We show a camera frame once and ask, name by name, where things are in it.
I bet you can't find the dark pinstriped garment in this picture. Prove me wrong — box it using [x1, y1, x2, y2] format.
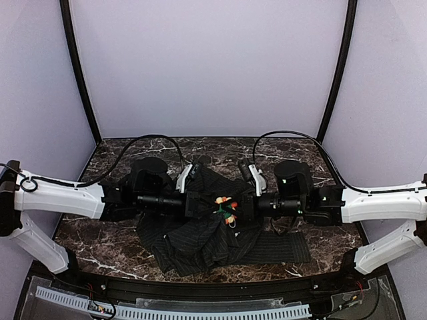
[136, 163, 313, 277]

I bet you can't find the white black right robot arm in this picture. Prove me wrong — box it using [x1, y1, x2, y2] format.
[238, 160, 426, 275]

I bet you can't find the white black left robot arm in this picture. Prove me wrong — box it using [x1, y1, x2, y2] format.
[1, 157, 220, 275]

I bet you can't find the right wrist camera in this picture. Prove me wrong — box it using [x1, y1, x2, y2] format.
[238, 159, 268, 197]

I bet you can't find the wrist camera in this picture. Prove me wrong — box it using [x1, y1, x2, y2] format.
[238, 159, 268, 197]
[175, 161, 203, 193]

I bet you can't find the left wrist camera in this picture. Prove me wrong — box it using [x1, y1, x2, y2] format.
[175, 161, 203, 193]

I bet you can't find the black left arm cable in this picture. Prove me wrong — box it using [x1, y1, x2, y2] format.
[0, 134, 184, 193]

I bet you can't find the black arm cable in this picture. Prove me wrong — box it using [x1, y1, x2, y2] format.
[0, 134, 184, 193]
[252, 130, 427, 193]

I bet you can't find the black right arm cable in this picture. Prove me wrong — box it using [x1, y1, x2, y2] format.
[252, 130, 427, 193]

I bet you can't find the black front table rail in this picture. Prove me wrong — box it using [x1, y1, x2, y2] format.
[70, 272, 368, 302]

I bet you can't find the white slotted cable duct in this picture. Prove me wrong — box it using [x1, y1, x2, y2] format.
[35, 286, 312, 320]

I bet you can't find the black right frame post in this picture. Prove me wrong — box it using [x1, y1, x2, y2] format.
[316, 0, 358, 143]

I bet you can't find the black frame post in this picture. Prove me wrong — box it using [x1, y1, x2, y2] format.
[59, 0, 102, 145]
[316, 0, 358, 143]

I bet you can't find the black left frame post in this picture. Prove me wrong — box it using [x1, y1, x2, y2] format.
[59, 0, 102, 145]

